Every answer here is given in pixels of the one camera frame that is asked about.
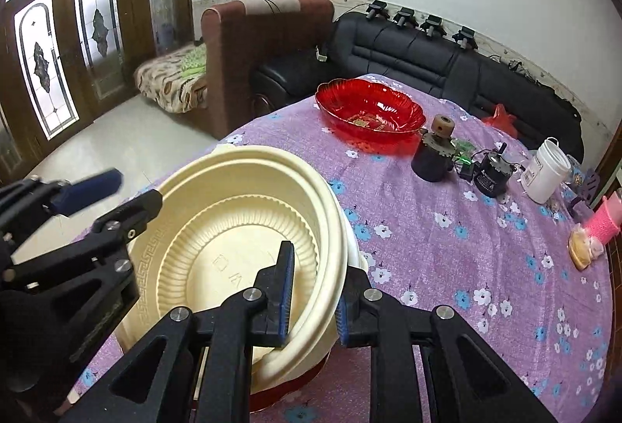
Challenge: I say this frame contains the printed blanket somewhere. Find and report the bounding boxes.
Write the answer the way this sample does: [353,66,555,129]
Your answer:
[135,45,210,114]

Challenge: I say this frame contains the wooden framed cabinet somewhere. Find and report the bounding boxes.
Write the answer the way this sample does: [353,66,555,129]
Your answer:
[595,126,622,210]

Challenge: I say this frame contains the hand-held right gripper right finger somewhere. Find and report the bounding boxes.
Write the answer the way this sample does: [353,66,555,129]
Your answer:
[334,274,559,423]

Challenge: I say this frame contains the black leather sofa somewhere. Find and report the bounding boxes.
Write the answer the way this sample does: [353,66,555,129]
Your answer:
[253,11,584,161]

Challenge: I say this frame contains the wooden stained glass doors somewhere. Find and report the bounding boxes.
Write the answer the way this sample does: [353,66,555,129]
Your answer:
[0,0,192,171]

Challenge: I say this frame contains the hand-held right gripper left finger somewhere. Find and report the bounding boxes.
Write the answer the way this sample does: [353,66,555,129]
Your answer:
[58,239,296,423]

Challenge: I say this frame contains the white plastic jar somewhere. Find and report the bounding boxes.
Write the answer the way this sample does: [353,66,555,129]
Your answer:
[524,137,571,204]

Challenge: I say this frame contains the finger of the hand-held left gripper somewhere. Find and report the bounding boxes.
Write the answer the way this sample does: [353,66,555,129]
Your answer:
[0,190,164,307]
[0,168,123,239]

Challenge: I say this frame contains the dark motor with gear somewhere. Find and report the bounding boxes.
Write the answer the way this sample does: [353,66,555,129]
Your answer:
[411,114,458,183]

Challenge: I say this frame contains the black cylindrical motor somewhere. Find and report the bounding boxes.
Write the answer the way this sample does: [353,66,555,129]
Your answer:
[473,143,511,198]

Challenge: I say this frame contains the pink sleeved bottle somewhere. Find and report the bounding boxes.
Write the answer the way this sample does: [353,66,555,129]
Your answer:
[580,192,622,244]

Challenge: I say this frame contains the red scalloped plastic plate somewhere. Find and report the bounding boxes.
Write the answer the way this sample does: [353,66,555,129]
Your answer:
[250,362,336,414]

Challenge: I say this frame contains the small beige plastic bowl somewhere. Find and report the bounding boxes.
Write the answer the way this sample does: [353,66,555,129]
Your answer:
[155,194,319,348]

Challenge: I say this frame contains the red deep plastic bowl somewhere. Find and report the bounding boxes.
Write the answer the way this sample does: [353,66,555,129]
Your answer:
[314,79,427,143]

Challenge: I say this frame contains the large beige plastic bowl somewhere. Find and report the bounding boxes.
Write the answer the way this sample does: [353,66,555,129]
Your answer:
[113,145,351,397]

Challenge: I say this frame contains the purple striped figurine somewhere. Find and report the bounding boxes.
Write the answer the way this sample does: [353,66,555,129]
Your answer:
[568,168,606,220]

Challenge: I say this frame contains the brown fabric sofa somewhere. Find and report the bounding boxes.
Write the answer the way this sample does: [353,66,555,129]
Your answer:
[133,0,336,139]

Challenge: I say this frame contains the green circuit board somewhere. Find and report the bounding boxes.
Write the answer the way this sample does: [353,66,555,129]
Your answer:
[452,138,474,166]

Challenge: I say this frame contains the red plastic bag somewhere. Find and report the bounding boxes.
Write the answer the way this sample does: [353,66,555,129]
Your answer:
[481,103,517,137]

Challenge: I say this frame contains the purple floral tablecloth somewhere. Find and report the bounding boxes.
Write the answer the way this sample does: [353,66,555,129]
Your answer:
[63,73,622,423]

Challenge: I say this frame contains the small beige toy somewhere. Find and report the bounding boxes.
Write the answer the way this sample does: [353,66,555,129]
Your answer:
[570,229,606,271]

